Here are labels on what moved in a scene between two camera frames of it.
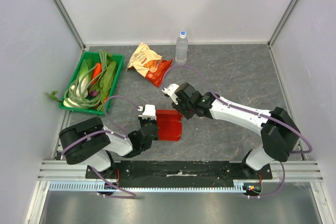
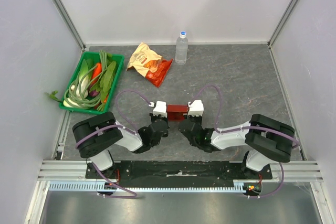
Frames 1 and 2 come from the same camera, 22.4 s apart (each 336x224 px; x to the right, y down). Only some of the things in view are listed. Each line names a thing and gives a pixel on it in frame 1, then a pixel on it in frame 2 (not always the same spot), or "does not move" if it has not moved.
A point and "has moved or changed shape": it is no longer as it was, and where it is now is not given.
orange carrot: x=97 y=70 does not move
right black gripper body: x=181 y=102 to x=194 y=118
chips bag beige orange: x=149 y=64 does not move
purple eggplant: x=93 y=93 does not move
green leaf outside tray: x=52 y=95 does not move
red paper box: x=170 y=127 has moved or changed shape
